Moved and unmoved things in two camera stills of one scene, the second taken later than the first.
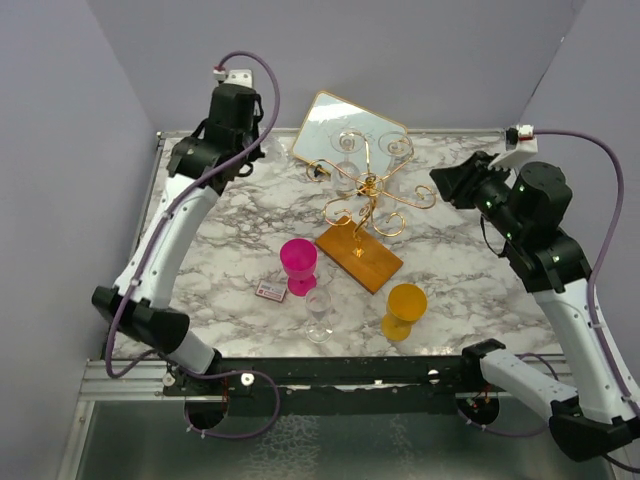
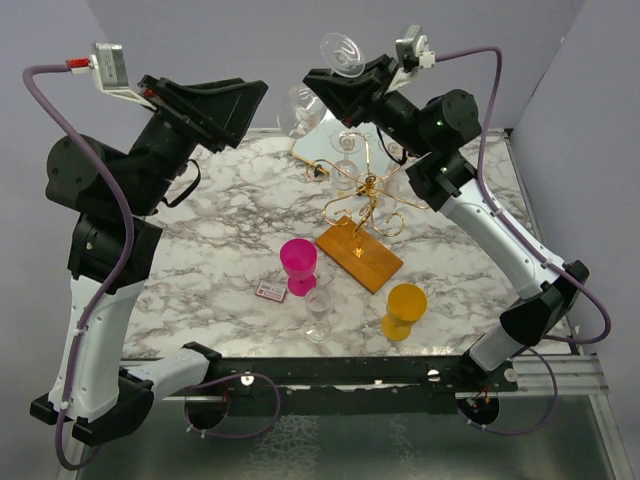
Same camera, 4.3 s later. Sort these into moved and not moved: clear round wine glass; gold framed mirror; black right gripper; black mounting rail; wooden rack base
Moved: black right gripper
Not moved: black mounting rail; wooden rack base; gold framed mirror; clear round wine glass
